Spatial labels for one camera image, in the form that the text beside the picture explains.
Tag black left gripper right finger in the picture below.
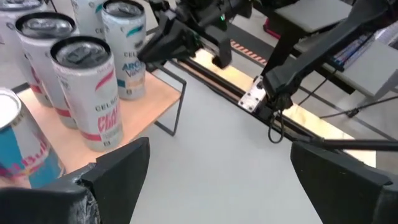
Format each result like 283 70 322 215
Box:
290 142 391 224

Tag wood table side board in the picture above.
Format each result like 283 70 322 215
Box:
186 49 377 169

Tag black arm base cable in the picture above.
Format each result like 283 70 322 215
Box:
267 108 285 144

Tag black mat orange stripes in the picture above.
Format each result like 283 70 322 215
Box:
228 21 280 68

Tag wood shelf black metal frame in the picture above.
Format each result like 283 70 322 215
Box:
11 32 188 175

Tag silver blue Red Bull can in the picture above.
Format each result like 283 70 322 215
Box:
0 88 66 189

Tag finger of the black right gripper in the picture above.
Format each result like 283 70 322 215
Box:
138 9 201 65
211 29 233 70

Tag grey desk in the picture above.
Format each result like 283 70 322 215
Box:
267 0 354 75

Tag black frame brace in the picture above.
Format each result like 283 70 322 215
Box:
292 138 398 153

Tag black floor cable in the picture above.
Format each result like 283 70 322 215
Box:
298 71 398 119

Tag black table frame rail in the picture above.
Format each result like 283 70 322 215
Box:
172 57 315 144

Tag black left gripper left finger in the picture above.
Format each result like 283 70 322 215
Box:
81 136 151 224

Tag silver mounting bracket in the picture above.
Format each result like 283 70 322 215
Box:
238 75 267 113

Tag grey laptop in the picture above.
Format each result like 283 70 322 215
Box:
326 21 398 98

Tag red flat object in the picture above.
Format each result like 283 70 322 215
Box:
262 17 282 40

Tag white Celsius can blue print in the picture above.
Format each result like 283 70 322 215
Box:
101 0 147 101

